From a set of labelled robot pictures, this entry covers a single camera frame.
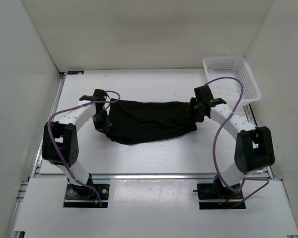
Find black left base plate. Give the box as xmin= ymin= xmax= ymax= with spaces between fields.
xmin=63 ymin=180 xmax=110 ymax=208

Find black shorts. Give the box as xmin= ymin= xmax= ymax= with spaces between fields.
xmin=104 ymin=100 xmax=197 ymax=145

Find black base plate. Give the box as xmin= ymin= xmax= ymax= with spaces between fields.
xmin=193 ymin=183 xmax=246 ymax=210
xmin=63 ymin=180 xmax=110 ymax=208

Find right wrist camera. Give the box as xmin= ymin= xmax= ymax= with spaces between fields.
xmin=209 ymin=98 xmax=226 ymax=105

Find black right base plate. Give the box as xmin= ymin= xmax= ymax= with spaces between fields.
xmin=193 ymin=183 xmax=246 ymax=210

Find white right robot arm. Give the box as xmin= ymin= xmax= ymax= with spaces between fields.
xmin=188 ymin=85 xmax=275 ymax=198

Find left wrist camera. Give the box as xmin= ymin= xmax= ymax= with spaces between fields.
xmin=79 ymin=89 xmax=108 ymax=102

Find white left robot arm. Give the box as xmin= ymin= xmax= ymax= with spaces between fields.
xmin=42 ymin=90 xmax=112 ymax=198

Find white plastic basket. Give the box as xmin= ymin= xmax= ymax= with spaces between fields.
xmin=203 ymin=56 xmax=261 ymax=108

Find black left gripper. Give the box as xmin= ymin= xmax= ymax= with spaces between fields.
xmin=92 ymin=109 xmax=112 ymax=134

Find aluminium front rail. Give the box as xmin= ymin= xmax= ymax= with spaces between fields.
xmin=34 ymin=171 xmax=273 ymax=180

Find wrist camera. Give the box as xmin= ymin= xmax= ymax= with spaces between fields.
xmin=79 ymin=89 xmax=108 ymax=102
xmin=209 ymin=98 xmax=226 ymax=105

